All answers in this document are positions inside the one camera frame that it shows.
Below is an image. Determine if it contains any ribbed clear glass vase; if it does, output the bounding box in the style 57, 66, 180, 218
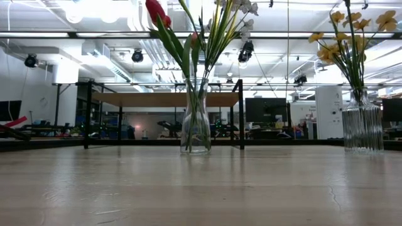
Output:
341, 87, 384, 154

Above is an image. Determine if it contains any white square pillar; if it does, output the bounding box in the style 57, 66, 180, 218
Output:
315, 85, 345, 139

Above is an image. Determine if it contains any black overhead camera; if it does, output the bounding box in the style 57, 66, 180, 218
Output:
237, 40, 254, 63

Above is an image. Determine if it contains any black computer monitor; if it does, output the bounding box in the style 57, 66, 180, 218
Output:
0, 100, 23, 122
382, 98, 402, 122
245, 97, 288, 123

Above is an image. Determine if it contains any yellow artificial flower bunch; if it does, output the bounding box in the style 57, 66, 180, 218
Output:
307, 0, 398, 95

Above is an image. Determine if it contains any smooth clear glass vase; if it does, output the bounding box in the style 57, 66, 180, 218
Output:
180, 77, 212, 155

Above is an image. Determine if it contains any red artificial tulip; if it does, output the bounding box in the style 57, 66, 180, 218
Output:
145, 0, 202, 95

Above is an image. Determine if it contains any wooden shelf black metal frame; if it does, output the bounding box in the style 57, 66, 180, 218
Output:
84, 78, 245, 150

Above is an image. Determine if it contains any white artificial flower bunch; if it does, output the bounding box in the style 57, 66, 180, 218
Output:
199, 0, 260, 95

